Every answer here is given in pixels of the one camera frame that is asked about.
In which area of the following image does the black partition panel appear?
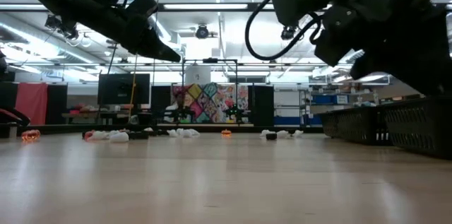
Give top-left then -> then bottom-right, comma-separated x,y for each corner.
248,85 -> 275,127
0,81 -> 17,109
47,83 -> 69,125
150,86 -> 172,112

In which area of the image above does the black slotted plastic basket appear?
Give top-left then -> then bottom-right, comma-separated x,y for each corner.
319,105 -> 386,146
383,96 -> 452,160

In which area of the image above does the white board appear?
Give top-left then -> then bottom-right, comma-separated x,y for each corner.
273,89 -> 302,117

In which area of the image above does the dark background desk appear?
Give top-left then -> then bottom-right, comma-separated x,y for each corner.
61,109 -> 131,126

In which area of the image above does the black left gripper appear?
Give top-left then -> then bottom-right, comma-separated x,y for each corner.
56,0 -> 182,64

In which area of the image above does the white box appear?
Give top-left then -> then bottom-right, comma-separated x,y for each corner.
184,64 -> 212,86

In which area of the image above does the black background rig frame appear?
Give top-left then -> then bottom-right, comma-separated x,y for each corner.
181,57 -> 239,124

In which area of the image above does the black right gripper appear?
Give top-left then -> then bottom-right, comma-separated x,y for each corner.
349,11 -> 452,97

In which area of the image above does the red cloth panel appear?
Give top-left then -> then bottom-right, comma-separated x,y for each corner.
15,82 -> 49,126

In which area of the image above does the rack with blue bins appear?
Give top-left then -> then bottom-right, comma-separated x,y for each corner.
310,93 -> 351,106

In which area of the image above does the black monitor screen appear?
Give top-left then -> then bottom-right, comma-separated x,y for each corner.
97,73 -> 151,105

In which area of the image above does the black aluminium rig frame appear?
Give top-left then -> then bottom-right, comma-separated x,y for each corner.
0,1 -> 452,135

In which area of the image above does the white led light bar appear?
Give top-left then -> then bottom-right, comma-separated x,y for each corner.
163,4 -> 249,10

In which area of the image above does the black ceiling-mounted camera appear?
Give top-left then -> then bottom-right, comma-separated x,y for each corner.
44,14 -> 79,41
280,25 -> 297,41
195,25 -> 210,40

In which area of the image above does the black and red curved object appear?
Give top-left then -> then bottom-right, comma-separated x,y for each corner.
0,107 -> 32,128

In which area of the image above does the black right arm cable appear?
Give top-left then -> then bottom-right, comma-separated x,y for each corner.
244,0 -> 322,61

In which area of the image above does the person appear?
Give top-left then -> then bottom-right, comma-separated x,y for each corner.
164,91 -> 190,124

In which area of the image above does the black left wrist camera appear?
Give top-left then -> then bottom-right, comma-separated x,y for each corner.
125,0 -> 159,20

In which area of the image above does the colourful patterned board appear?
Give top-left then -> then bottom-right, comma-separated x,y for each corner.
171,82 -> 249,124

